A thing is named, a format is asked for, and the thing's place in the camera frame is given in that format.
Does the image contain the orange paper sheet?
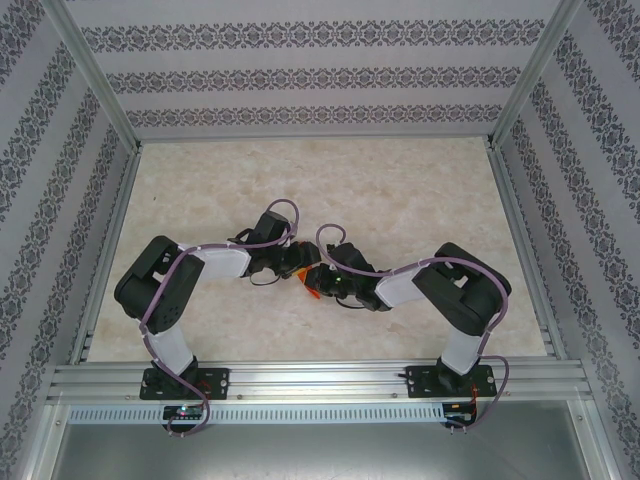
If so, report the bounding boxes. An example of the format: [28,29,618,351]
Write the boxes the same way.
[298,268,321,300]

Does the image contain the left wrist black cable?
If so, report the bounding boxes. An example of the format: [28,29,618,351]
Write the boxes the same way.
[247,269,281,288]

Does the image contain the aluminium mounting rail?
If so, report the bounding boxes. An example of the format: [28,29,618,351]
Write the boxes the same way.
[47,363,594,401]

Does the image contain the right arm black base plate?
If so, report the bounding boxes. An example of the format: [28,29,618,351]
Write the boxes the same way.
[407,364,499,400]

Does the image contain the slotted grey cable duct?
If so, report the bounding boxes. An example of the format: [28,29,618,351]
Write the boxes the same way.
[67,403,446,425]

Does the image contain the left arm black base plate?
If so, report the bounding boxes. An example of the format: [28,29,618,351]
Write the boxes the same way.
[139,367,231,401]

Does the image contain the aluminium side rail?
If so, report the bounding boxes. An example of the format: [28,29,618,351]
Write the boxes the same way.
[487,147,566,361]
[67,147,144,365]

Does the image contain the aluminium frame post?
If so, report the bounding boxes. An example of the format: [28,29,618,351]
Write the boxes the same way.
[487,0,586,151]
[43,0,144,151]

